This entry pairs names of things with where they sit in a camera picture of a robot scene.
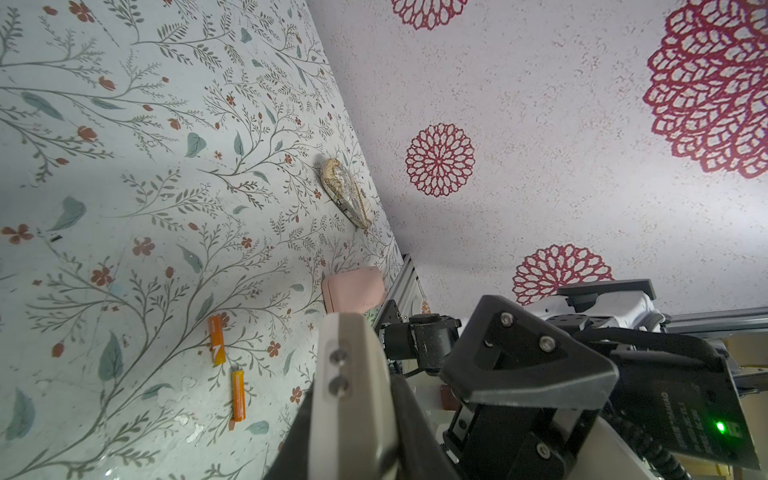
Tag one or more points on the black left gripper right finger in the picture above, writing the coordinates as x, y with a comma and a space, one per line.
420, 457

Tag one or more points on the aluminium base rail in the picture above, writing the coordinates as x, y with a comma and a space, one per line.
404, 297

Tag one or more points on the orange aa battery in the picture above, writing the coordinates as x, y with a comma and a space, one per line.
238, 395
217, 343

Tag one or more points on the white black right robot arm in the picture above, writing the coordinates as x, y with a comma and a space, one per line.
678, 394

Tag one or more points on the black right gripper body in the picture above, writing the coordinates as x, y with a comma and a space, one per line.
498, 442

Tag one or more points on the orange AA battery lower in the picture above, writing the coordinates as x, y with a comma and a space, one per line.
238, 395

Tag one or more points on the pink rounded case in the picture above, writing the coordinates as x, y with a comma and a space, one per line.
354, 291

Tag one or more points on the orange AA battery upper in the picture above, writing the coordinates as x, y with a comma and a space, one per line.
217, 343

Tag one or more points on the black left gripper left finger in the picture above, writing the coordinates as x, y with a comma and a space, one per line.
292, 461

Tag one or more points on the white universal AC remote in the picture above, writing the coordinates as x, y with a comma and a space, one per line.
353, 431

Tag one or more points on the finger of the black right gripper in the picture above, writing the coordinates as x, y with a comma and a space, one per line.
506, 356

